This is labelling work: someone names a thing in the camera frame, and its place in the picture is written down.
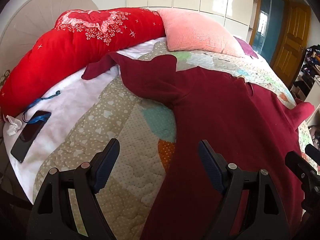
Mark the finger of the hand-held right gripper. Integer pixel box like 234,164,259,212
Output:
285,151,320,198
305,144,320,158

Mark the white shelf with clothes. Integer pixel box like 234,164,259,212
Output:
290,44,320,103

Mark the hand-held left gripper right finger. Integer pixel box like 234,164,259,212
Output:
198,139,292,240

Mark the white crumpled tissue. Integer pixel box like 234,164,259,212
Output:
5,115,23,136

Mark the purple cloth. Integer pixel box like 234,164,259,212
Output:
234,36,259,58

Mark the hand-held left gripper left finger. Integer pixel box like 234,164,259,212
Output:
26,138,120,240

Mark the beige round headboard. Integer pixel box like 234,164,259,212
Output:
0,0,99,80

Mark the pink pillow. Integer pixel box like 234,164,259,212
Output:
157,8,247,55

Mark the blue lanyard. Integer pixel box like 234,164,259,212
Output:
22,90,61,124

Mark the wooden door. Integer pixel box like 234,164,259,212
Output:
271,4,312,85

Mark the red floral comforter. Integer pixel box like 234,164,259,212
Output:
0,9,167,122

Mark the white fleece blanket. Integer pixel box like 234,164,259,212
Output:
3,39,160,204

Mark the black smartphone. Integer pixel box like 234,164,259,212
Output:
10,110,52,164

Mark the dark red sweater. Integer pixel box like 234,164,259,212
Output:
82,52,315,240

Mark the patchwork heart quilt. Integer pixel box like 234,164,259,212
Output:
32,39,316,240

